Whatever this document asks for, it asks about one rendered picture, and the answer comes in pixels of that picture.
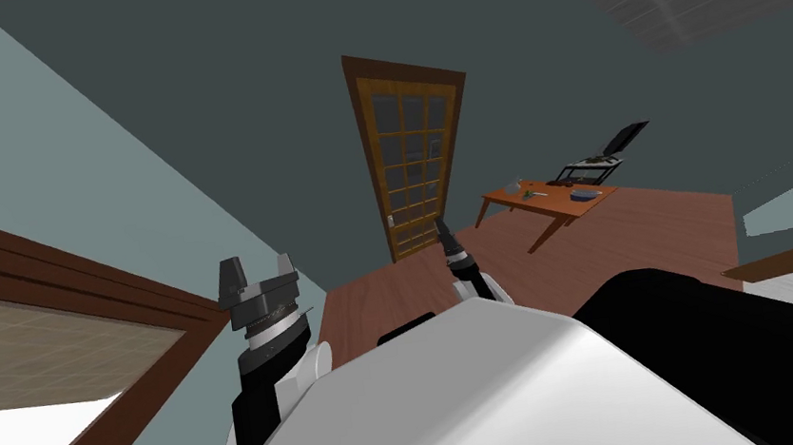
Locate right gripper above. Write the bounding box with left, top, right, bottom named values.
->
left=433, top=213, right=471, bottom=271

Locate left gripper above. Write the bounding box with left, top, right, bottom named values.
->
left=212, top=248, right=308, bottom=338

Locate brown wooden glass-paned door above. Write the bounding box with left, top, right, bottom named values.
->
left=355, top=65, right=480, bottom=264

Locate orange wooden table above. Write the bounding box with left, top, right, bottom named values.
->
left=469, top=165, right=628, bottom=261

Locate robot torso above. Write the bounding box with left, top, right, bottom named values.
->
left=179, top=261, right=766, bottom=445

